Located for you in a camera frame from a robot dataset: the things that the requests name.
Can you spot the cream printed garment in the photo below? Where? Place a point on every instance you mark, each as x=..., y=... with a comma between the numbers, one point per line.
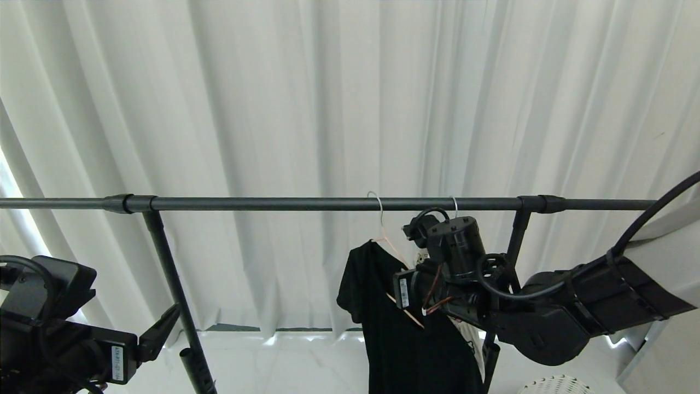
x=474, y=342

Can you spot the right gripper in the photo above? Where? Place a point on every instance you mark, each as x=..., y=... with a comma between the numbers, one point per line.
x=437, y=293

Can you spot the black garment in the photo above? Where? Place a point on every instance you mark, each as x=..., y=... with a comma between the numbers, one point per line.
x=394, y=345

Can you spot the white laundry basket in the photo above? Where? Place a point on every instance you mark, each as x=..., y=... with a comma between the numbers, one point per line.
x=555, y=386

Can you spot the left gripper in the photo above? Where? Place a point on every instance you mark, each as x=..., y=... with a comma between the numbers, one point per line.
x=71, y=350

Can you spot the black clothes rack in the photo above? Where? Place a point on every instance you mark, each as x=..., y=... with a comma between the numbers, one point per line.
x=273, y=204

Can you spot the pink clothes hanger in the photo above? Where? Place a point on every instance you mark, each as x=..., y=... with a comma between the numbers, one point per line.
x=406, y=312
x=455, y=208

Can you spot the white curtain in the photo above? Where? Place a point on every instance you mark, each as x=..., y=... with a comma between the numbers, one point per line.
x=273, y=82

